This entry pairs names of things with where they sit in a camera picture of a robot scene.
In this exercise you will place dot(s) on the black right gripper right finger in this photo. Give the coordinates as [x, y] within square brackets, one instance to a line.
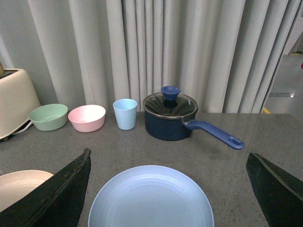
[279, 194]

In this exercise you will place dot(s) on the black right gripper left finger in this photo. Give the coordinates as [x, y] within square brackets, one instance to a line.
[58, 202]

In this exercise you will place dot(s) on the light blue plate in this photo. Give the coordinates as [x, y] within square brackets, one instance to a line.
[151, 196]

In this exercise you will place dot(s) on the cream plate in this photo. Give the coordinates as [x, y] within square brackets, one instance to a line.
[14, 186]

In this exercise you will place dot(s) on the green bowl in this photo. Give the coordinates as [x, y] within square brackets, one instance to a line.
[49, 117]

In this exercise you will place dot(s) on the pink bowl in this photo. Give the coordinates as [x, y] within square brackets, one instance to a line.
[87, 118]

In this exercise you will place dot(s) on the cream two-slot toaster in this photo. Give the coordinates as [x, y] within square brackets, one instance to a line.
[18, 98]

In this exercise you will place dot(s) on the light blue cup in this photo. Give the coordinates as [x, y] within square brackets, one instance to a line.
[125, 112]

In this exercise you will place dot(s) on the dark blue saucepan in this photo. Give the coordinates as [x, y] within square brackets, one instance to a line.
[178, 129]

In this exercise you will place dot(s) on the glass lid blue knob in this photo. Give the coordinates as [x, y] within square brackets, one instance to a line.
[170, 103]

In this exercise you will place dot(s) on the toast slice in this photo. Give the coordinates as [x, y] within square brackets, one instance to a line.
[1, 70]

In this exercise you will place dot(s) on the grey curtain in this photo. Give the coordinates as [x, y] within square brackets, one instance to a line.
[223, 53]

